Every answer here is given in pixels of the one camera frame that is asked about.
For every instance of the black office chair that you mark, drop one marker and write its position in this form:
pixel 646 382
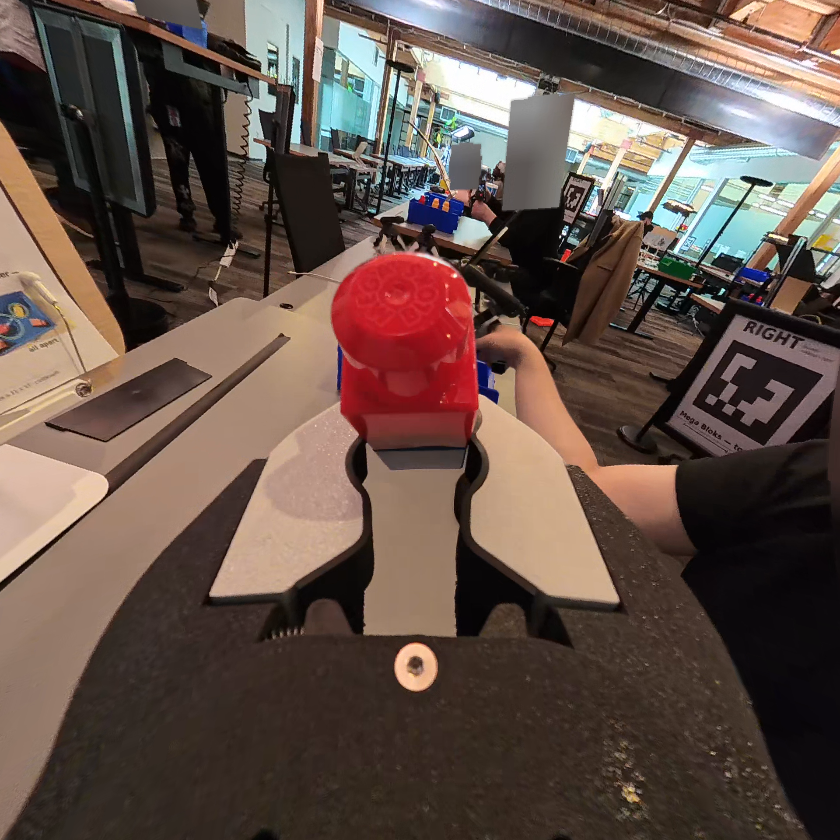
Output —
pixel 551 295

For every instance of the wooden standing desk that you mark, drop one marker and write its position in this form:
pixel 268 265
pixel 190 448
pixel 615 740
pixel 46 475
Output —
pixel 210 72

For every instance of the black round-base floor stand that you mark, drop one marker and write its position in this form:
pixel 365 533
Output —
pixel 636 438

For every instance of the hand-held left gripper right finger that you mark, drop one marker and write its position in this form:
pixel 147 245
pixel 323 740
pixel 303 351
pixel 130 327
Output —
pixel 544 525

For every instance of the wooden board with instruction sheet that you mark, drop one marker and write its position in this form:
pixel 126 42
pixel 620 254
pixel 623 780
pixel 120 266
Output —
pixel 26 315

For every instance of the blue plastic bin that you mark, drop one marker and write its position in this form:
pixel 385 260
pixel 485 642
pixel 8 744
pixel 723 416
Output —
pixel 487 384
pixel 187 33
pixel 433 220
pixel 753 274

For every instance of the small framed marker sign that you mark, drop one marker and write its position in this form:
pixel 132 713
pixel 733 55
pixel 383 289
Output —
pixel 577 197

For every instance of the framed panel on pole stand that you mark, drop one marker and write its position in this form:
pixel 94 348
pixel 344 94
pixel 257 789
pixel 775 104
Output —
pixel 105 118

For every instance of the white power adapter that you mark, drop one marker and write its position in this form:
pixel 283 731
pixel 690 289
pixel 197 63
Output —
pixel 226 253

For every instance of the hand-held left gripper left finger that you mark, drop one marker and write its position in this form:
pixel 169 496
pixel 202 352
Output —
pixel 289 525

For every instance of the person's right forearm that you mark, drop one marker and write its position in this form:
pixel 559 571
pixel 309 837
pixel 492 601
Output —
pixel 590 459

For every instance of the black display panel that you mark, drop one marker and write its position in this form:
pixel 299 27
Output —
pixel 308 210

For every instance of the green plastic bin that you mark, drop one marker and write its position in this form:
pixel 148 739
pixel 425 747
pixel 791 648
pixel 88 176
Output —
pixel 676 268

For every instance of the spare gripper with grey fingers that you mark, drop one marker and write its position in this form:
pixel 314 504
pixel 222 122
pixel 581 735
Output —
pixel 428 237
pixel 387 233

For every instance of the red mega block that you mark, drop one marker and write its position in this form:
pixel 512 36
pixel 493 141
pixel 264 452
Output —
pixel 407 367

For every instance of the black flat plate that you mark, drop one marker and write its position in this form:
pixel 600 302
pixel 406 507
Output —
pixel 131 397

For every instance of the grey desk rail strip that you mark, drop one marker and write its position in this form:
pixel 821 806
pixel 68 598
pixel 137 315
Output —
pixel 197 407

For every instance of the person's right hand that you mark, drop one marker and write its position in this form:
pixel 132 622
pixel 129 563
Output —
pixel 512 344

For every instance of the wooden work table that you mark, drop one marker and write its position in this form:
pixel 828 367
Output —
pixel 663 275

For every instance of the black floor lamp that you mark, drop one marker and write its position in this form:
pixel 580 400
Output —
pixel 735 223

